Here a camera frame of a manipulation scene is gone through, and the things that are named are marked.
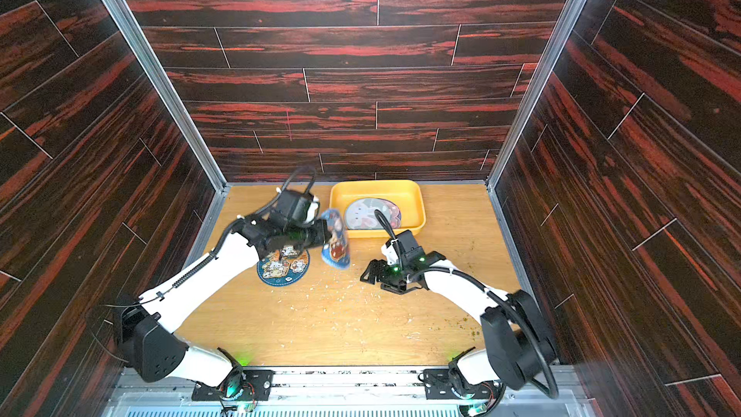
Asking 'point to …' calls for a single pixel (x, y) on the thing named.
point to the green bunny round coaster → (361, 213)
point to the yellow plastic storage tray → (406, 194)
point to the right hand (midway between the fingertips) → (375, 278)
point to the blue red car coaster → (336, 252)
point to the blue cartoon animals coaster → (284, 268)
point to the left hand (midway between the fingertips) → (337, 234)
